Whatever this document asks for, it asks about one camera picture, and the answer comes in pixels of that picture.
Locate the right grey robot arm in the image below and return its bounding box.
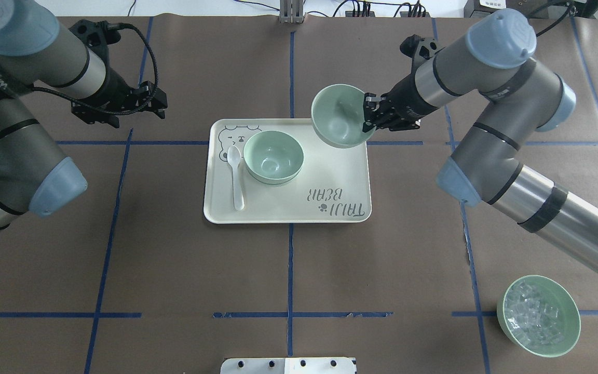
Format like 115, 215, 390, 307
360, 8, 598, 273

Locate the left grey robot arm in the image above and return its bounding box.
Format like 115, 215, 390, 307
0, 1, 168, 232

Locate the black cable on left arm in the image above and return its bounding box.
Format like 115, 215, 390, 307
29, 23, 159, 112

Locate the white metal camera stand base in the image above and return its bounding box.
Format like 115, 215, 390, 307
220, 357, 358, 373

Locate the black power strip with cables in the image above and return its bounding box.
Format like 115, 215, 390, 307
328, 1, 430, 18

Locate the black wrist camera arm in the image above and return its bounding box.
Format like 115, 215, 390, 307
399, 35, 443, 73
69, 19, 121, 50

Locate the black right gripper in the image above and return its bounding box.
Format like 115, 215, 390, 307
363, 86, 424, 132

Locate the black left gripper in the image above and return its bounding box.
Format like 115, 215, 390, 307
71, 78, 168, 128

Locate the white plastic spoon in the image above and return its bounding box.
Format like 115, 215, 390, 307
226, 145, 245, 211

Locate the green bowl with ice cubes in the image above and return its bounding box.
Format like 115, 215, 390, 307
496, 275, 581, 358

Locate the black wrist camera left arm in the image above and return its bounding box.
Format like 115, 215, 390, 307
69, 19, 121, 50

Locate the aluminium profile post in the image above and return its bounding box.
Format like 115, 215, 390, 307
279, 0, 305, 24

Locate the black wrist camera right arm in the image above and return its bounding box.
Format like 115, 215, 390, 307
399, 35, 443, 73

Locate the green bowl front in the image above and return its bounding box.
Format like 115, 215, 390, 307
311, 84, 374, 149

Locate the cream bear print tray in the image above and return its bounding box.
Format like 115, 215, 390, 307
203, 118, 372, 223

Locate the green bowl on tray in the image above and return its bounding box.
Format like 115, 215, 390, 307
243, 130, 305, 185

